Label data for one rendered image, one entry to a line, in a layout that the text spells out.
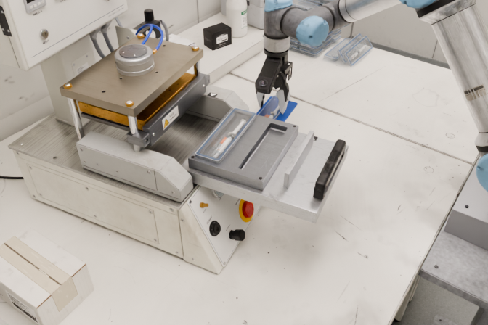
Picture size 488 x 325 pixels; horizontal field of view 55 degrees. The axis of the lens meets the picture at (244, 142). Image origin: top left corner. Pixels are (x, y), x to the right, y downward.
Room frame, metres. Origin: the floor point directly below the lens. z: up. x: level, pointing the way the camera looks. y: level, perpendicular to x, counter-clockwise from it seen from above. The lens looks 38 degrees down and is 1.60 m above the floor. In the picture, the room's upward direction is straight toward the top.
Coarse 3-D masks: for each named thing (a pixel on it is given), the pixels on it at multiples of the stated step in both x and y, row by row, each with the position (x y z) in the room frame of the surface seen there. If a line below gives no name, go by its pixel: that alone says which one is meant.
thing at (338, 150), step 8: (336, 144) 0.75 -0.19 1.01; (344, 144) 0.75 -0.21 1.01; (336, 152) 0.72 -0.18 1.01; (344, 152) 0.76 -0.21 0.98; (328, 160) 0.70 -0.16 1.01; (336, 160) 0.70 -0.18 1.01; (328, 168) 0.67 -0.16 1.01; (320, 176) 0.65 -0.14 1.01; (328, 176) 0.65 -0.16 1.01; (320, 184) 0.63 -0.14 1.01; (320, 192) 0.63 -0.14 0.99
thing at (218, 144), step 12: (228, 120) 0.84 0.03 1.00; (240, 120) 0.84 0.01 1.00; (216, 132) 0.79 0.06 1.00; (228, 132) 0.79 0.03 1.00; (240, 132) 0.79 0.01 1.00; (204, 144) 0.75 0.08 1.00; (216, 144) 0.75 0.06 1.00; (228, 144) 0.75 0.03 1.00; (204, 156) 0.72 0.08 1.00; (216, 156) 0.72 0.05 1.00
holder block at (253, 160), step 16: (256, 128) 0.82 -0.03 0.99; (272, 128) 0.84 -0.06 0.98; (288, 128) 0.82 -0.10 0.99; (240, 144) 0.76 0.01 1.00; (256, 144) 0.78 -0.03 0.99; (272, 144) 0.78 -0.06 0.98; (288, 144) 0.78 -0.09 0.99; (192, 160) 0.72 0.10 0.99; (224, 160) 0.71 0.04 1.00; (240, 160) 0.71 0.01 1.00; (256, 160) 0.73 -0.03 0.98; (272, 160) 0.71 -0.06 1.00; (224, 176) 0.69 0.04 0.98; (240, 176) 0.67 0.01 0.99; (256, 176) 0.67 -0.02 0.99
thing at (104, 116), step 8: (184, 80) 0.92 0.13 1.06; (192, 80) 0.93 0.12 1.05; (168, 88) 0.88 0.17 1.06; (176, 88) 0.88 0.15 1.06; (160, 96) 0.85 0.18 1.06; (168, 96) 0.85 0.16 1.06; (80, 104) 0.83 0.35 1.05; (88, 104) 0.82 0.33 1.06; (152, 104) 0.82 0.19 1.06; (160, 104) 0.82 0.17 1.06; (88, 112) 0.82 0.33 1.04; (96, 112) 0.81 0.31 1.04; (104, 112) 0.80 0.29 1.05; (112, 112) 0.79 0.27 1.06; (144, 112) 0.79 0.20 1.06; (152, 112) 0.79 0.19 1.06; (96, 120) 0.81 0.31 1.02; (104, 120) 0.80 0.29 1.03; (112, 120) 0.79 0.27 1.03; (120, 120) 0.78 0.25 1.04; (128, 120) 0.78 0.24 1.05; (144, 120) 0.76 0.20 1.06; (120, 128) 0.79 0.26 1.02; (128, 128) 0.78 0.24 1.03
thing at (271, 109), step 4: (276, 96) 1.30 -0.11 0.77; (272, 100) 1.27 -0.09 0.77; (276, 100) 1.27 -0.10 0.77; (268, 104) 1.25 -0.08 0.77; (272, 104) 1.25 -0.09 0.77; (276, 104) 1.25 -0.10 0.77; (264, 108) 1.23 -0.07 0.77; (268, 108) 1.23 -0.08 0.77; (272, 108) 1.23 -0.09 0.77; (276, 108) 1.23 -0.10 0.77; (260, 112) 1.20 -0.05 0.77; (264, 112) 1.20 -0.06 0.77; (268, 112) 1.20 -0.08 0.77; (272, 112) 1.20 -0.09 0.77; (276, 112) 1.20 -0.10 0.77; (264, 116) 1.18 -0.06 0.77; (268, 116) 1.18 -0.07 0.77; (272, 116) 1.18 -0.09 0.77; (276, 116) 1.18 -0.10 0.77
